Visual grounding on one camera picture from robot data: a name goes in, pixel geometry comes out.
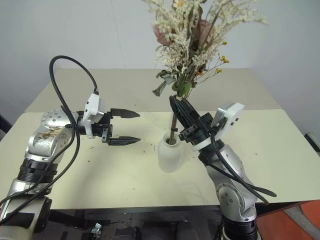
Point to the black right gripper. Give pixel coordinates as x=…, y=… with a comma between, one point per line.
x=200, y=131

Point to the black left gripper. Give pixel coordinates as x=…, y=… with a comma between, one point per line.
x=105, y=125

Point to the dried flower bouquet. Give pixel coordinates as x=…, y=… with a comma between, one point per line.
x=185, y=45

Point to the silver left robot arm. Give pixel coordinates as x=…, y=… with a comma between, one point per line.
x=41, y=146

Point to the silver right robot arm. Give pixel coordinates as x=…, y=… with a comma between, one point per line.
x=233, y=180

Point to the dark rounded robot base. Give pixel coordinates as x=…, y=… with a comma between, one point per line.
x=140, y=222

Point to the white ceramic vase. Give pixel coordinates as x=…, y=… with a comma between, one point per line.
x=170, y=157

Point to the small metal clip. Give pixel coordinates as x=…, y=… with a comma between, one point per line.
x=96, y=228

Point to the dark blue object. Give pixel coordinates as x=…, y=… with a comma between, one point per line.
x=3, y=126

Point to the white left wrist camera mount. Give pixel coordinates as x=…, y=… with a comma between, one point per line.
x=93, y=105

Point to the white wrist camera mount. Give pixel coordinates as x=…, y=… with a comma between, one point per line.
x=93, y=105
x=230, y=117

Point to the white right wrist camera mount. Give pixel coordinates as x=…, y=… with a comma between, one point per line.
x=230, y=117

